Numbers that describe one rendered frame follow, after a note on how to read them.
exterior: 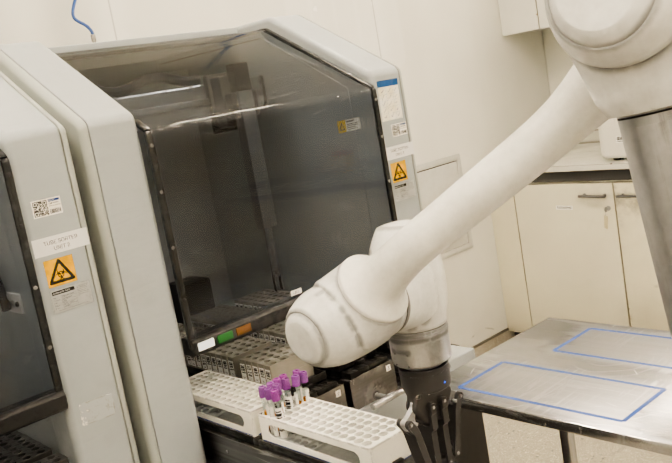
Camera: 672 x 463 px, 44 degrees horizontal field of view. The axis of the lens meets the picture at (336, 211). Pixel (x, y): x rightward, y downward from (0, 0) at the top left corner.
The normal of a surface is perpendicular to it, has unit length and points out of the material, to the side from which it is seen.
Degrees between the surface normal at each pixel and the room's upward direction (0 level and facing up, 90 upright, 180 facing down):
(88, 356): 90
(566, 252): 90
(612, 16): 81
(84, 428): 90
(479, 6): 90
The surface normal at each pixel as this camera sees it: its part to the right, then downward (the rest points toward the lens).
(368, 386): 0.66, 0.00
